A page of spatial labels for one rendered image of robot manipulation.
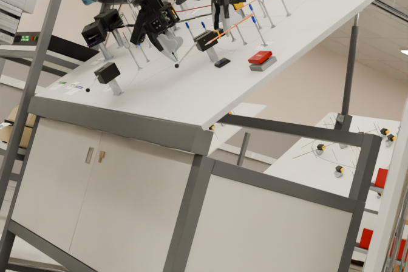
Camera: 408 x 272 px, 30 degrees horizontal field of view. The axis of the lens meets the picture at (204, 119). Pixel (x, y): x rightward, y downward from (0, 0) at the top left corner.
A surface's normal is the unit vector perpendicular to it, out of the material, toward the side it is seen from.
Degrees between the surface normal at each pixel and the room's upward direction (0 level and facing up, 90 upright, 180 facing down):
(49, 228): 90
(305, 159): 50
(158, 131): 90
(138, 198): 90
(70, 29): 90
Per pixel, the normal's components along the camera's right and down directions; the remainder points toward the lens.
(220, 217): 0.54, 0.09
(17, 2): 0.80, 0.18
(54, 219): -0.80, -0.26
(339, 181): -0.42, -0.81
